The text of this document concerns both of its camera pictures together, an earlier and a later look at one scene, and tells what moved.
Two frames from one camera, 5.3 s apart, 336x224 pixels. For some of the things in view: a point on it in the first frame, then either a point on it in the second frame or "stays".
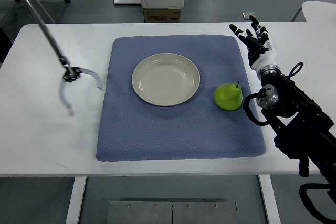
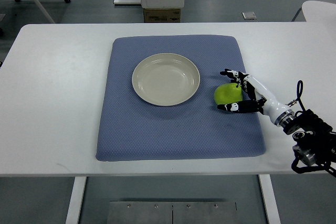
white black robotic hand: x=262 y=54 to x=256 y=98
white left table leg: x=73 y=213 stays
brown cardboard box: x=162 y=15 stays
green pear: x=229 y=96 stays
